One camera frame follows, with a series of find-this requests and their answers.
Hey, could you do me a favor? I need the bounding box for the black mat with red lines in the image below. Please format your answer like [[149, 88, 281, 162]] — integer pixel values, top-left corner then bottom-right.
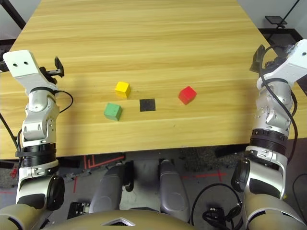
[[83, 153, 127, 170]]

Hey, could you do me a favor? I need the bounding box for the yellow wooden block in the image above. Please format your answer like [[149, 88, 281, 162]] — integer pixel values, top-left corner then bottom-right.
[[115, 81, 131, 99]]

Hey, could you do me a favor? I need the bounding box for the grey robot right leg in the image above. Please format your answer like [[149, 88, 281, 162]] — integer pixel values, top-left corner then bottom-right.
[[158, 159, 191, 222]]

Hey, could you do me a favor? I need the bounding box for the olive robot torso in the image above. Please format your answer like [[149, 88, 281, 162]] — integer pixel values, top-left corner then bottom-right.
[[47, 209, 195, 230]]

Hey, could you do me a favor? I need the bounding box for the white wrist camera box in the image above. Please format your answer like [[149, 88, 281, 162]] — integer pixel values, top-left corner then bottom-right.
[[256, 39, 307, 91], [2, 49, 59, 91]]

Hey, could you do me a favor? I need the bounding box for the black looped floor cable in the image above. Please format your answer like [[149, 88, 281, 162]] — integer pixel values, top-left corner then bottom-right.
[[191, 183, 243, 230]]

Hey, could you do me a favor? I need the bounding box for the grey robot leg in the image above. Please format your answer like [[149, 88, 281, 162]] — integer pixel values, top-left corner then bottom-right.
[[88, 160, 134, 214], [158, 159, 191, 222]]

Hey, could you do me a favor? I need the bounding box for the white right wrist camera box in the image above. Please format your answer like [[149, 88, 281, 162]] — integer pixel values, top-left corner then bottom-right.
[[256, 39, 307, 91]]

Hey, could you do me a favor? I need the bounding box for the red wooden block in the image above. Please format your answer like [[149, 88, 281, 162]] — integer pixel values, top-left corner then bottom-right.
[[177, 86, 198, 105]]

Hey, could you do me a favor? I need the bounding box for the black stand with plate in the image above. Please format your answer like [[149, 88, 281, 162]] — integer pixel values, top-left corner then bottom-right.
[[264, 0, 302, 29]]

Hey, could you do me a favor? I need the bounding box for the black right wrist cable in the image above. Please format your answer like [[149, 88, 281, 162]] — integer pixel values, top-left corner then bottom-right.
[[260, 44, 299, 163]]

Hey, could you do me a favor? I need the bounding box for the grey robot left leg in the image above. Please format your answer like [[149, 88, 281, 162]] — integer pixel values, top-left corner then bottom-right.
[[88, 160, 134, 214]]

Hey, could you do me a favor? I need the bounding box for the black floor box with screws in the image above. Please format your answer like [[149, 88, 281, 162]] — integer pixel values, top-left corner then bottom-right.
[[68, 202, 91, 220]]

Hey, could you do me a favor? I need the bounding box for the black metal frame bar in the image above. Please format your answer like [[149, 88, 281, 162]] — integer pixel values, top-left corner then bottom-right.
[[0, 0, 26, 31]]

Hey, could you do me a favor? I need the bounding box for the black square tape marker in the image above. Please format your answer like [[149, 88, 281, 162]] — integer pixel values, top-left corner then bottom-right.
[[139, 98, 156, 112]]

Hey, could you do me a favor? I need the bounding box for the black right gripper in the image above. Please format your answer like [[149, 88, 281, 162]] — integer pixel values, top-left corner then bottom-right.
[[249, 44, 288, 74]]

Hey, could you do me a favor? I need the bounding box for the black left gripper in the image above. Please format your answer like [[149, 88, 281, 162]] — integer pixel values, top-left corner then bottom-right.
[[0, 57, 65, 84]]

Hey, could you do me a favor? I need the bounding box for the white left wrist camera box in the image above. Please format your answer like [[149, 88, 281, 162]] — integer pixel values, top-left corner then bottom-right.
[[2, 49, 59, 91]]

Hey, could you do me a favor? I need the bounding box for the green wooden block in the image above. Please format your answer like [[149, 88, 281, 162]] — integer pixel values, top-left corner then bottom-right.
[[103, 102, 123, 122]]

